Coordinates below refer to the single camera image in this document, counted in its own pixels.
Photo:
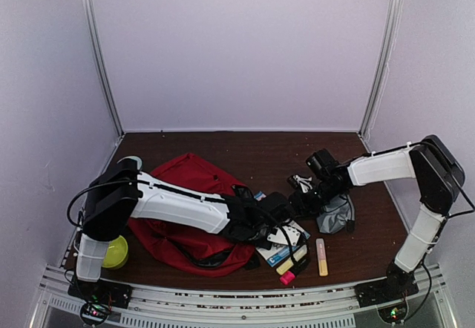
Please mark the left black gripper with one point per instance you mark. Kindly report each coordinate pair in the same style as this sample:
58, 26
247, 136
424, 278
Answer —
267, 248

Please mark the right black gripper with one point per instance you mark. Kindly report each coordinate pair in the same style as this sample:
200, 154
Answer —
300, 205

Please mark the grey fabric pencil pouch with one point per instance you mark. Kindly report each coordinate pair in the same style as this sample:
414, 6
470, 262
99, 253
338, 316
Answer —
338, 214

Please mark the dog cover booklet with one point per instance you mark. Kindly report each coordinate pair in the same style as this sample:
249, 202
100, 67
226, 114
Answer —
279, 252

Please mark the red student backpack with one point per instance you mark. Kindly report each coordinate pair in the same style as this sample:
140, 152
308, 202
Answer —
187, 248

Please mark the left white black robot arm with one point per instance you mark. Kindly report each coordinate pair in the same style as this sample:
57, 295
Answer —
187, 213

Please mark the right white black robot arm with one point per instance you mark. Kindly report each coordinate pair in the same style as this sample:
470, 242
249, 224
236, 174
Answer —
427, 167

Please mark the yellow highlighter pen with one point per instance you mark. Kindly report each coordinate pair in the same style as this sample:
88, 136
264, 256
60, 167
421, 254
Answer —
288, 264

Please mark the black pink highlighter pen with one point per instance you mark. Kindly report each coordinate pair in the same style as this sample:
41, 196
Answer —
294, 271

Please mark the peach highlighter pen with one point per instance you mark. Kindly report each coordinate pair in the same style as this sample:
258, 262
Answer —
321, 256

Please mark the pale green patterned ceramic bowl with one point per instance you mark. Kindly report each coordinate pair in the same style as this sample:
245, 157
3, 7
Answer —
138, 162

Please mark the lime green plastic bowl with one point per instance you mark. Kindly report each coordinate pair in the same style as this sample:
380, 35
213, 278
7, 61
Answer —
117, 254

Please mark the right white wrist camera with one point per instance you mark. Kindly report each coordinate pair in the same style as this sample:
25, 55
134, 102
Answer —
302, 184

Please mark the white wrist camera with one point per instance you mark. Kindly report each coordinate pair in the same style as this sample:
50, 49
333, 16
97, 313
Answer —
302, 184
288, 234

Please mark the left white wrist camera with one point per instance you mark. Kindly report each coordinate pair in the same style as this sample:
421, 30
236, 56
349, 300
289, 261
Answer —
288, 234

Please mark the front aluminium frame rail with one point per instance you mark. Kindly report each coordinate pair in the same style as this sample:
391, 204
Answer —
324, 306

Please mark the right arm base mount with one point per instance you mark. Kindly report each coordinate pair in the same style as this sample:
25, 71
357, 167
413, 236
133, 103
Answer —
389, 294

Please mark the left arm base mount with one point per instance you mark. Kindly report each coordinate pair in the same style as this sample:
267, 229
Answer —
98, 298

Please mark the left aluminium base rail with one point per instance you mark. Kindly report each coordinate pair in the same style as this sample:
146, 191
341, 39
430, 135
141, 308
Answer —
79, 204

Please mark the right aluminium corner post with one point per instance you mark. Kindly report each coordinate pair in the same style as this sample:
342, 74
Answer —
382, 68

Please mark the aluminium corner post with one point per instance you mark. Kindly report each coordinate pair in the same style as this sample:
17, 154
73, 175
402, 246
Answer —
99, 62
382, 68

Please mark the left aluminium corner post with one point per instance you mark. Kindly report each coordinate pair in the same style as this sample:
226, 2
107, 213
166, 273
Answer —
99, 62

